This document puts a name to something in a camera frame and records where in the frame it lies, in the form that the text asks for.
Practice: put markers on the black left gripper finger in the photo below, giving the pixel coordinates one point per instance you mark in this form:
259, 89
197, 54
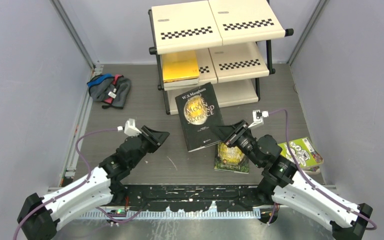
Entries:
157, 140
155, 134

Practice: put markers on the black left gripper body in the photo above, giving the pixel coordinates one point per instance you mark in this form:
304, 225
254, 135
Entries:
148, 144

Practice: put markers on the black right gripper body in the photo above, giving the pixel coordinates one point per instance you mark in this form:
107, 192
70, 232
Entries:
245, 142

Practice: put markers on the black Moon and Sixpence book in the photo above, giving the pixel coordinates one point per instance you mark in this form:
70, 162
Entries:
198, 111

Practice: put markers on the yellow hardcover book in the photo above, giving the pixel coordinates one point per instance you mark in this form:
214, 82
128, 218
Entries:
179, 66

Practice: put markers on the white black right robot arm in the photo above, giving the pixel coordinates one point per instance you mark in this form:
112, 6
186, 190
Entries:
284, 183

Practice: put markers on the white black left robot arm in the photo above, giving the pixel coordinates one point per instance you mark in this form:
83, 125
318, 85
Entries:
41, 217

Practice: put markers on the green Alice in Wonderland book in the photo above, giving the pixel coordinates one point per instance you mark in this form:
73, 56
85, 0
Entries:
230, 159

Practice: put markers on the grey blue red cloth bag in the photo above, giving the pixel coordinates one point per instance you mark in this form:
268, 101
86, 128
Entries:
111, 90

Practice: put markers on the lime green cartoon book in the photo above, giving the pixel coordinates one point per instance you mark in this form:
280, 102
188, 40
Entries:
304, 152

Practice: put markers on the cream three-tier shelf rack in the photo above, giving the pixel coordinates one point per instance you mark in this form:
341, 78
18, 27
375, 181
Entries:
232, 40

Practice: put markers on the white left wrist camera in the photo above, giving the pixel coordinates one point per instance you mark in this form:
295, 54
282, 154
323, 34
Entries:
129, 128

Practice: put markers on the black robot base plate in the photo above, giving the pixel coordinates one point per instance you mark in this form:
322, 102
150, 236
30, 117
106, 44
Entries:
190, 198

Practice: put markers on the aluminium frame rail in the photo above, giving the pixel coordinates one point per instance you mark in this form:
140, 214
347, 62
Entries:
79, 126

